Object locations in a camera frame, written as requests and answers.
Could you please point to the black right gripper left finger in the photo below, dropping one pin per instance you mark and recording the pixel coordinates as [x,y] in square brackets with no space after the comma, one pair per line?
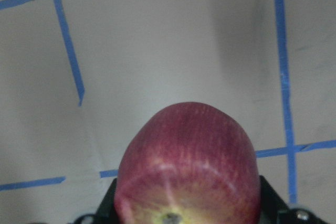
[106,212]

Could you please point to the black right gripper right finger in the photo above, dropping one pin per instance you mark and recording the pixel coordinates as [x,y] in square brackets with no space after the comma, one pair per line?
[273,207]

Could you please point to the red yellow apple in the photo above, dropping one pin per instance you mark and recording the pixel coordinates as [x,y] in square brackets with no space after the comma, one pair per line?
[190,163]

